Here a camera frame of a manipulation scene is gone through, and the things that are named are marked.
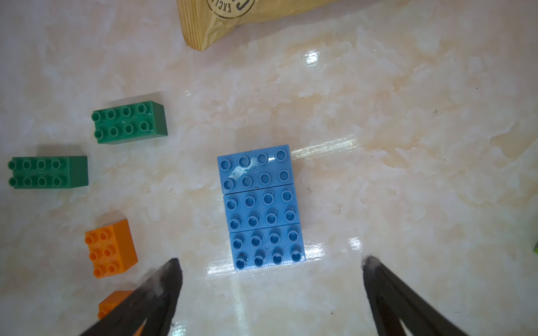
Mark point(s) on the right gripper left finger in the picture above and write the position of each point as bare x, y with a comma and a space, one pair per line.
150, 308

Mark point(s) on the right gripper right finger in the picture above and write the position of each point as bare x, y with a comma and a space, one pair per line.
396, 306

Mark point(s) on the orange square lego brick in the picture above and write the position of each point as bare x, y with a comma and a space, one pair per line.
111, 302

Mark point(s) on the light blue lego brick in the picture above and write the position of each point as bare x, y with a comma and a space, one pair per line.
267, 247
253, 170
261, 208

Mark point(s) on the green lego brick right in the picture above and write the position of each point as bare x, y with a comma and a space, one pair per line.
131, 122

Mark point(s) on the green lego brick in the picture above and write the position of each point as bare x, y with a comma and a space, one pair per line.
48, 172
131, 122

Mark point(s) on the green lego brick left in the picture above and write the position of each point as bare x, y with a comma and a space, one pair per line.
48, 172

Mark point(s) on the yellow chips bag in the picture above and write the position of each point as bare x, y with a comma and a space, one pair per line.
206, 21

